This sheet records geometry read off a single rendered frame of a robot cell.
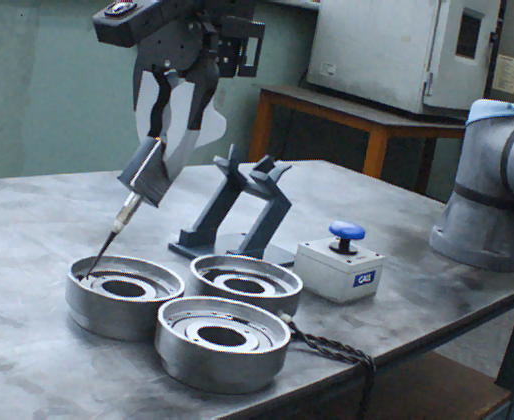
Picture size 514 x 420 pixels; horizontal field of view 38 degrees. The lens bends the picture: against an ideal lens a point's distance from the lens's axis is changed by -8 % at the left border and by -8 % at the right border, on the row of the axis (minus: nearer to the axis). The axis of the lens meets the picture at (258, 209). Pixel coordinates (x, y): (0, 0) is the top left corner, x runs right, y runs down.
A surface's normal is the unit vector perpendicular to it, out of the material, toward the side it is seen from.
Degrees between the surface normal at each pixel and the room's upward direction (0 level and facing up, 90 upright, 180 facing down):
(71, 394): 0
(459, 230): 72
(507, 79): 90
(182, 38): 90
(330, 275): 90
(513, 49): 90
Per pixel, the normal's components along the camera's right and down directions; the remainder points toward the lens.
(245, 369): 0.37, 0.30
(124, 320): 0.17, 0.28
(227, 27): 0.74, 0.30
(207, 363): -0.15, 0.22
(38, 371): 0.18, -0.95
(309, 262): -0.65, 0.07
